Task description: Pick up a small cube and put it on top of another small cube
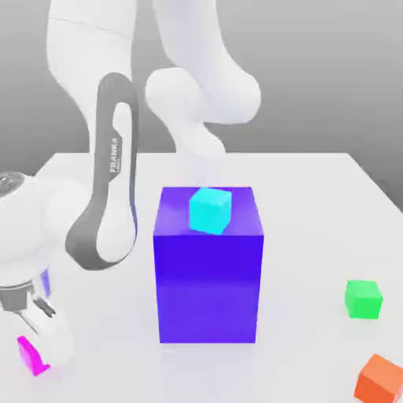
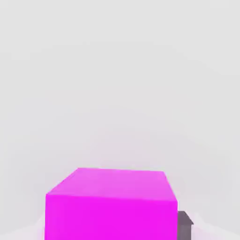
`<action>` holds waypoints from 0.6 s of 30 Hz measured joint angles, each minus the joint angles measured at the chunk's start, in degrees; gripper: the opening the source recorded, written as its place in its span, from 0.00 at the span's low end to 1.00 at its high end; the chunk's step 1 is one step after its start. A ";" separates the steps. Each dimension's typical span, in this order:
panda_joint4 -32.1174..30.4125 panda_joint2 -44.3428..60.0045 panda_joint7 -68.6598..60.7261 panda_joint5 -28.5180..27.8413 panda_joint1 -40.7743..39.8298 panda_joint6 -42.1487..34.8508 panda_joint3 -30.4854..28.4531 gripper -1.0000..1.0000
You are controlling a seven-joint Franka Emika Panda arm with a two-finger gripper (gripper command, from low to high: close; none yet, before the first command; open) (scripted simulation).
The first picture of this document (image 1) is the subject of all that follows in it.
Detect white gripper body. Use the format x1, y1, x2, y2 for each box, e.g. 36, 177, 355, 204
19, 295, 76, 368

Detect large blue box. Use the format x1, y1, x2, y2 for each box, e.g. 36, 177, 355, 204
153, 186, 264, 345

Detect small magenta cube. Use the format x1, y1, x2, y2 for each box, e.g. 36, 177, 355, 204
16, 335, 51, 378

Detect small green cube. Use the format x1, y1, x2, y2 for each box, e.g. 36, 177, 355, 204
344, 279, 384, 320

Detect small cyan cube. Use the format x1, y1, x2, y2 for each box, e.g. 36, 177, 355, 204
188, 187, 233, 236

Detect small orange cube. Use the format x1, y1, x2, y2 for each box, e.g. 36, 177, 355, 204
353, 353, 403, 403

